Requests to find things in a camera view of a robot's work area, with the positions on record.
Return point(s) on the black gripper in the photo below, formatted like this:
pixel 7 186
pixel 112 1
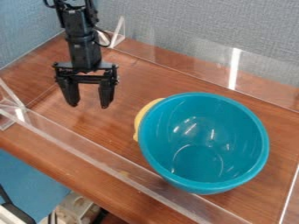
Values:
pixel 85 69

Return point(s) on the black chair part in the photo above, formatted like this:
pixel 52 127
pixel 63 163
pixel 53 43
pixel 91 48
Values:
pixel 13 209

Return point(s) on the blue plastic bowl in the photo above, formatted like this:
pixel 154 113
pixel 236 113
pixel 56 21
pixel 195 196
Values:
pixel 204 142

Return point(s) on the white device under table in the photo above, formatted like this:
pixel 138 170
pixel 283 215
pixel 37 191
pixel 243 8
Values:
pixel 76 210

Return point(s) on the yellow object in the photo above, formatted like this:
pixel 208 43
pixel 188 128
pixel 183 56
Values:
pixel 142 114

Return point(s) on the clear acrylic corner bracket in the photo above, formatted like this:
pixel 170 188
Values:
pixel 109 39

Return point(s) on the clear acrylic left bracket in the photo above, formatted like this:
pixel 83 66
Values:
pixel 12 109

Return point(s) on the clear acrylic barrier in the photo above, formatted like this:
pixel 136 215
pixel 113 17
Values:
pixel 120 185
pixel 248 73

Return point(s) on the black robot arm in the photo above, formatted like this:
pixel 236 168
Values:
pixel 77 19

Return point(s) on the clear acrylic back barrier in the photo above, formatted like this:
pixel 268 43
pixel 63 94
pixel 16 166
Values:
pixel 248 73

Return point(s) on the clear acrylic front barrier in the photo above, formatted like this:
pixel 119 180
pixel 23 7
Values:
pixel 120 185

